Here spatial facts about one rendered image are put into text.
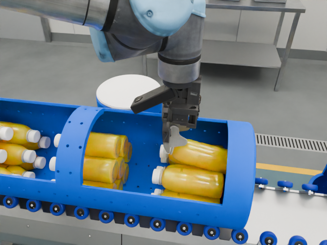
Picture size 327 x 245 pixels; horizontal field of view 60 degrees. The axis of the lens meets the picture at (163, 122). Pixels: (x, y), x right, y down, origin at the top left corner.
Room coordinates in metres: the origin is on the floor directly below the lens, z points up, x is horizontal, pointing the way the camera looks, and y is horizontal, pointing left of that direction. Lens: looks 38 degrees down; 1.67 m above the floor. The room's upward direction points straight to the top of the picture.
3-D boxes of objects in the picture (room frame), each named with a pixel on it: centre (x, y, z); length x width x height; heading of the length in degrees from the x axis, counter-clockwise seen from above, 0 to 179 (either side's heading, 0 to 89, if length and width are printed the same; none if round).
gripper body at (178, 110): (0.55, -0.04, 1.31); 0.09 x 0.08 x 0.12; 80
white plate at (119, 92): (1.04, 0.15, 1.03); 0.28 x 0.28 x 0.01
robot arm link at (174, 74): (0.55, -0.03, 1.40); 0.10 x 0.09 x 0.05; 170
